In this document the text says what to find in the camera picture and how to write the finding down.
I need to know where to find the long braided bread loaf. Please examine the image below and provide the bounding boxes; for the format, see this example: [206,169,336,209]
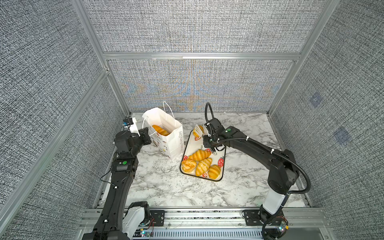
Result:
[152,125,170,136]

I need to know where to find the small croissant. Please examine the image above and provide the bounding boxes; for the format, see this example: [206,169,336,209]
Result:
[193,125,204,141]
[208,165,221,180]

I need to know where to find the white paper gift bag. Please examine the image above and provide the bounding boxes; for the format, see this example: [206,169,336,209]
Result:
[142,101,184,160]

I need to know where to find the striped croissant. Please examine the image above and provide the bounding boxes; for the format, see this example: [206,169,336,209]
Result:
[188,149,212,161]
[196,158,212,177]

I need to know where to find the round bun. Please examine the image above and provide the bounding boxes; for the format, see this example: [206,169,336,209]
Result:
[181,159,197,173]

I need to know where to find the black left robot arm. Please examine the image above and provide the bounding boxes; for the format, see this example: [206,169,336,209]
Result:
[83,127,152,240]

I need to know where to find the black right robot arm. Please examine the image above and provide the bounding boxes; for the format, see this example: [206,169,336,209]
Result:
[203,118,300,215]

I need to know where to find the white strawberry-print tray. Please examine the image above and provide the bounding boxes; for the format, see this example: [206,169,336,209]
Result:
[180,131,226,182]

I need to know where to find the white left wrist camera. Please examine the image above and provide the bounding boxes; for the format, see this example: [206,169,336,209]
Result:
[123,117,139,135]

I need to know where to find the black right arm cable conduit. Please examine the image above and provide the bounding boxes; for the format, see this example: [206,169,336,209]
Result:
[204,102,312,229]

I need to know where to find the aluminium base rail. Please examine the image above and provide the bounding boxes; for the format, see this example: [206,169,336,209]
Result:
[74,206,337,240]

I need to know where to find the aluminium cage frame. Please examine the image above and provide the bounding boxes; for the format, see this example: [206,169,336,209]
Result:
[1,1,340,235]

